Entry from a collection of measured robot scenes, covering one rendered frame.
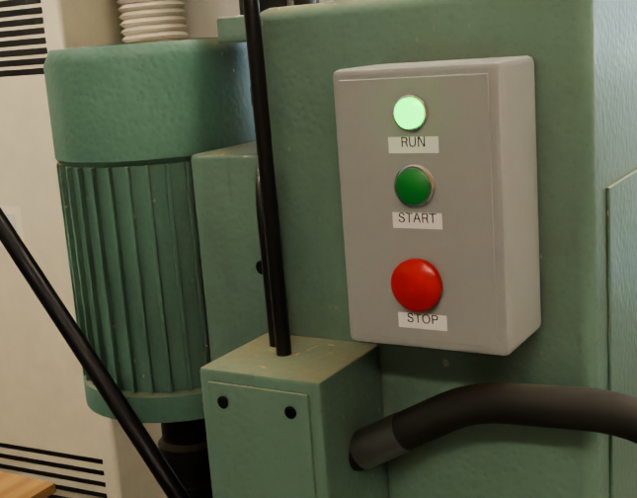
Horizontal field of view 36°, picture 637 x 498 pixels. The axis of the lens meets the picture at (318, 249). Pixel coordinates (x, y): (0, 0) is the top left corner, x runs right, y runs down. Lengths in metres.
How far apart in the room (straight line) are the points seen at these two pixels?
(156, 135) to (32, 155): 1.62
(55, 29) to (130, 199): 1.53
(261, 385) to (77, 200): 0.28
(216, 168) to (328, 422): 0.23
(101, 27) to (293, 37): 1.76
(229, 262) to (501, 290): 0.27
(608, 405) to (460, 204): 0.14
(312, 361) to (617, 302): 0.19
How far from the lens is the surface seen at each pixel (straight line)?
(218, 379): 0.63
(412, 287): 0.55
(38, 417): 2.59
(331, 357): 0.63
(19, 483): 2.49
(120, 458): 2.49
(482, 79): 0.52
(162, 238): 0.79
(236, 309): 0.76
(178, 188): 0.78
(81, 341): 0.77
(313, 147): 0.64
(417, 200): 0.54
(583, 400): 0.56
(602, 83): 0.60
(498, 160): 0.53
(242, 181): 0.73
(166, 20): 2.29
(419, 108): 0.53
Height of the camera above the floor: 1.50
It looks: 12 degrees down
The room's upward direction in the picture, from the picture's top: 4 degrees counter-clockwise
